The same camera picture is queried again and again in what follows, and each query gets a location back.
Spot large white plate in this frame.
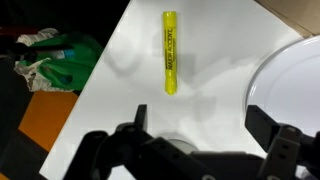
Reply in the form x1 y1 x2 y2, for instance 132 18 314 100
244 34 320 136

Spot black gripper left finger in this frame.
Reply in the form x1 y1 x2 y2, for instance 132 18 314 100
133 103 149 132

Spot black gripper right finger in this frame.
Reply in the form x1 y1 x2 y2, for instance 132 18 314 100
244 104 282 154

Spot yellow highlighter marker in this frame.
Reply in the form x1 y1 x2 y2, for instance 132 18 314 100
162 10 178 96

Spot green plastic bag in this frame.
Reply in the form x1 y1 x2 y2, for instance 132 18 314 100
13 27 105 93

